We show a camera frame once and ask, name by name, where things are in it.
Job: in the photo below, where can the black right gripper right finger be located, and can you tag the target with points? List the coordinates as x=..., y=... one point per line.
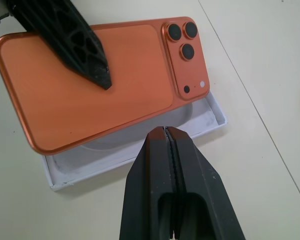
x=202, y=195

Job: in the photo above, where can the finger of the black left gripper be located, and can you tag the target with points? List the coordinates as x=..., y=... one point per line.
x=85, y=47

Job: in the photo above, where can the white phone box base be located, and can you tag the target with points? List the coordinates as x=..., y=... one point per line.
x=140, y=155

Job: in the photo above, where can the orange smartphone with triple camera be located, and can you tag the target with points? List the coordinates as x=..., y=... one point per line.
x=95, y=82

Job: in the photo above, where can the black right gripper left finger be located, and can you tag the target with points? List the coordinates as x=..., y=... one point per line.
x=147, y=190

